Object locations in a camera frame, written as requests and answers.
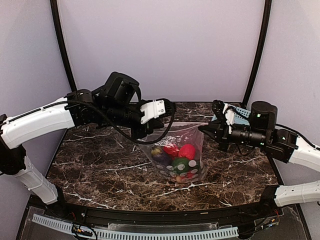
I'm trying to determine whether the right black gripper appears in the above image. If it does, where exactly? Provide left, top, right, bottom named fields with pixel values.
left=198, top=118, right=268, bottom=152

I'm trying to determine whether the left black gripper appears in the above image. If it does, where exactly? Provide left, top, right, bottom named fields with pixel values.
left=102, top=98, right=166, bottom=140

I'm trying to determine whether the clear zip top bag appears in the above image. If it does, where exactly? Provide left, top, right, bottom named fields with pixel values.
left=139, top=122, right=207, bottom=184

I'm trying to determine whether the green fake avocado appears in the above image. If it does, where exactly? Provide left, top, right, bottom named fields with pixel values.
left=171, top=157, right=200, bottom=176

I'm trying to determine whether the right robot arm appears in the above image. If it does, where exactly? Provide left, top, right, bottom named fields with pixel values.
left=198, top=100, right=320, bottom=217

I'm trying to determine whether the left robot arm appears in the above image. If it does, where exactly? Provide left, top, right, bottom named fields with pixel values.
left=0, top=72, right=174, bottom=218

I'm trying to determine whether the light blue plastic basket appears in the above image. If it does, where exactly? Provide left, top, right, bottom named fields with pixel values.
left=211, top=107, right=252, bottom=126

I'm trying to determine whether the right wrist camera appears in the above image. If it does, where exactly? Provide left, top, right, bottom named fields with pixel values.
left=211, top=100, right=236, bottom=125

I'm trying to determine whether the black front rail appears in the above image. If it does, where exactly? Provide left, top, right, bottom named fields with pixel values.
left=29, top=194, right=283, bottom=227

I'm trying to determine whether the white slotted cable duct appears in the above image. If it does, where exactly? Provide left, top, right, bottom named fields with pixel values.
left=31, top=213, right=239, bottom=240

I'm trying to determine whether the right black frame post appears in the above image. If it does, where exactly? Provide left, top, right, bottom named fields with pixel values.
left=241, top=0, right=273, bottom=108

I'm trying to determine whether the black frame post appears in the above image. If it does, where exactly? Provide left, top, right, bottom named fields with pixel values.
left=241, top=0, right=273, bottom=108
left=49, top=0, right=77, bottom=92

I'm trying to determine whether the left black frame post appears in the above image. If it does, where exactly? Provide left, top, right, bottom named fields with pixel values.
left=49, top=0, right=77, bottom=92

